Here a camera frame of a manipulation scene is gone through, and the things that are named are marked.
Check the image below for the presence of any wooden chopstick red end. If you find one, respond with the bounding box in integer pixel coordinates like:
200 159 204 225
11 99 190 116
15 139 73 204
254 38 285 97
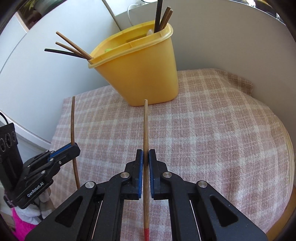
70 96 80 189

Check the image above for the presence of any wooden chopstick red tip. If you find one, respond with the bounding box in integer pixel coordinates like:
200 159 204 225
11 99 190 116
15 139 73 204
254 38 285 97
56 32 93 60

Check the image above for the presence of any black chopstick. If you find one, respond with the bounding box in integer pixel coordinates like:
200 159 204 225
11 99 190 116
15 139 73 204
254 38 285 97
44 48 85 59
154 0 163 33

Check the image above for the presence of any gloved left hand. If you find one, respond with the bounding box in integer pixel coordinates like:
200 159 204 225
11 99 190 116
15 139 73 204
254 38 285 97
11 188 55 225

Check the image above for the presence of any pink checked cloth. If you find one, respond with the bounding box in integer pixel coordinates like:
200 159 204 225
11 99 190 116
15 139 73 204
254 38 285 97
51 69 295 232

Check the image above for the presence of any yellow plastic utensil holder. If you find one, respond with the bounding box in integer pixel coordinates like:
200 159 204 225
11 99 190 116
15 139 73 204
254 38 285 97
88 21 179 106

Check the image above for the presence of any black chopstick in holder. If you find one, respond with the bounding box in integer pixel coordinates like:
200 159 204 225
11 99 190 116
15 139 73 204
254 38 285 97
154 0 163 33

